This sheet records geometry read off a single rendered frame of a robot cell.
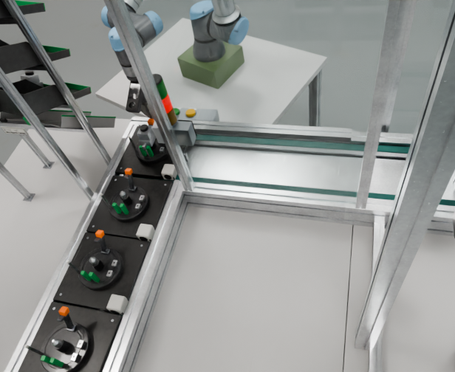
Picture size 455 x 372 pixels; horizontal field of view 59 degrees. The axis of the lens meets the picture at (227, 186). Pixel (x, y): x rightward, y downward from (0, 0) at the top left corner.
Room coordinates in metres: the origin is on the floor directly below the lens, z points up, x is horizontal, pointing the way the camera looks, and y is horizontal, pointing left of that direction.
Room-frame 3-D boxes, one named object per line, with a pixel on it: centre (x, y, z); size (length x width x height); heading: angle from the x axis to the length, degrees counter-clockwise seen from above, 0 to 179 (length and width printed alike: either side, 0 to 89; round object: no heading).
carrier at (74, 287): (0.66, 0.45, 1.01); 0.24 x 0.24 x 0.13; 64
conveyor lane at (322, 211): (0.96, -0.02, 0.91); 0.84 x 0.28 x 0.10; 64
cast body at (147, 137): (1.10, 0.24, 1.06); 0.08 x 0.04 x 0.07; 154
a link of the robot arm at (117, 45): (1.19, 0.19, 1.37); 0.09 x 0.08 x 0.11; 132
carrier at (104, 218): (0.88, 0.35, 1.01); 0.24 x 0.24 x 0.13; 64
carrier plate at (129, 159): (1.11, 0.23, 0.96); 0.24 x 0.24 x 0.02; 64
